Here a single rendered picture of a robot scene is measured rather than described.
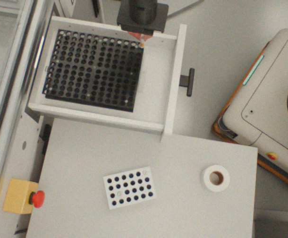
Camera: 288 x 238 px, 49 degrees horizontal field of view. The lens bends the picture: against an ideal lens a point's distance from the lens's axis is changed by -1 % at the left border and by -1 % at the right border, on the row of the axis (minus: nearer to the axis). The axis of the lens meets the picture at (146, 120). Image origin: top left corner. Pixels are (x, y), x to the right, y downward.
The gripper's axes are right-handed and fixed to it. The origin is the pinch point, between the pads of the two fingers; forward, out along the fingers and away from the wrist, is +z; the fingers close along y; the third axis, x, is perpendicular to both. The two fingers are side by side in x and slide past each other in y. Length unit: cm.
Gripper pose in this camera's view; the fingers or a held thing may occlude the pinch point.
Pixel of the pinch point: (142, 37)
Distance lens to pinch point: 78.0
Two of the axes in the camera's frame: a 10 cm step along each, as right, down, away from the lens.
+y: 9.8, 1.8, -0.4
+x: 1.9, -9.4, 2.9
